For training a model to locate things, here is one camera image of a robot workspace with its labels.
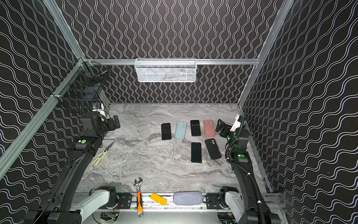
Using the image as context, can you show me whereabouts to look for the pink phone case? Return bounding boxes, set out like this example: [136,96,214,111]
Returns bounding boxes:
[203,119,215,137]

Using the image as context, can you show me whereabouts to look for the black phone case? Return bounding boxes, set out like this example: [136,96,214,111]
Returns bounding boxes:
[205,138,222,160]

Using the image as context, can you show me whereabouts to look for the black phone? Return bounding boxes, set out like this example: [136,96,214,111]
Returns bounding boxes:
[191,142,202,163]
[161,123,172,141]

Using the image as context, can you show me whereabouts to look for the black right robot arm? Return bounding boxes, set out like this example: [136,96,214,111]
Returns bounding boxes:
[215,116,281,224]

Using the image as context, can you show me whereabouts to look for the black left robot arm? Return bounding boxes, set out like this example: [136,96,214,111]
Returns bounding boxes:
[24,112,120,224]

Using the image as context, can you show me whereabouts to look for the white mesh basket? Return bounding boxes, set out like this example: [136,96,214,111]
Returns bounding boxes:
[134,58,198,83]

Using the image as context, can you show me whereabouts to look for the grey fabric pouch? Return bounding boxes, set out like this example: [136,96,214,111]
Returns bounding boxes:
[173,191,203,206]

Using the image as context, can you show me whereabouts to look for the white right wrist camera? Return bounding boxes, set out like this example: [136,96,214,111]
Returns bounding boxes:
[230,115,247,132]

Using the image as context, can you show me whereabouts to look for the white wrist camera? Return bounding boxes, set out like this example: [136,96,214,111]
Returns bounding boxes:
[92,103,107,117]
[230,115,247,132]

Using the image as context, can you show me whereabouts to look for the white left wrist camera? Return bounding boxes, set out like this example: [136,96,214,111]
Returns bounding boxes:
[92,103,107,117]

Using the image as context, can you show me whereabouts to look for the scissors with pale handles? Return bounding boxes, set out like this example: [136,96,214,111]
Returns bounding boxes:
[90,142,115,168]

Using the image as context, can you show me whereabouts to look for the black wire basket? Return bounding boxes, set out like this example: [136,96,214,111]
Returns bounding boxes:
[57,61,110,114]

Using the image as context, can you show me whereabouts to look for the orange handled adjustable wrench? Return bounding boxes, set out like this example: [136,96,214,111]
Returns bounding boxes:
[134,177,143,217]

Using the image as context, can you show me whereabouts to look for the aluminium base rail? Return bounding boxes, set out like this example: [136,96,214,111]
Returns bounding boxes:
[92,192,247,211]

